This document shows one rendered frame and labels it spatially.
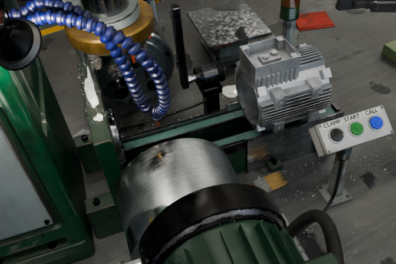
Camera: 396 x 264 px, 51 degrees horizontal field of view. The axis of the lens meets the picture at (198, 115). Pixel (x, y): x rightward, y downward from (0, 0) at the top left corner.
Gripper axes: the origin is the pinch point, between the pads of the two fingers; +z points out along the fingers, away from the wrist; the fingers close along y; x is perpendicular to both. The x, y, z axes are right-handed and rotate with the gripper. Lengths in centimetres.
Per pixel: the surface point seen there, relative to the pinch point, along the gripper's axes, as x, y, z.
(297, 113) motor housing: 24.9, 9.2, 13.8
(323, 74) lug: 15.4, 6.8, 7.3
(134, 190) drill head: 18, 28, 60
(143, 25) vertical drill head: -4, 6, 53
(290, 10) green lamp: 16.1, -27.4, -1.6
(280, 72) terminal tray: 14.1, 4.9, 18.8
